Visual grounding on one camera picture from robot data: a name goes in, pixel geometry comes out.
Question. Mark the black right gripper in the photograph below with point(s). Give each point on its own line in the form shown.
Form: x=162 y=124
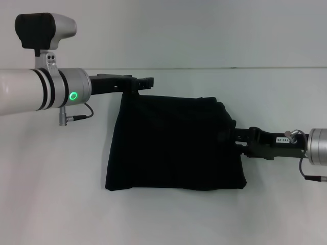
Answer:
x=276 y=145

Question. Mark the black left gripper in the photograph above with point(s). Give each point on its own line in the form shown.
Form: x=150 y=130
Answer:
x=110 y=84

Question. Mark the black shirt with white print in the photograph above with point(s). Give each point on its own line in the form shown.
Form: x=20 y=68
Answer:
x=166 y=140

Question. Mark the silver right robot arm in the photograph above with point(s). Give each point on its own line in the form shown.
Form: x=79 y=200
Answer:
x=318 y=146

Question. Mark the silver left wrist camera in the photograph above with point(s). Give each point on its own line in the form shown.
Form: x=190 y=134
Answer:
x=43 y=33

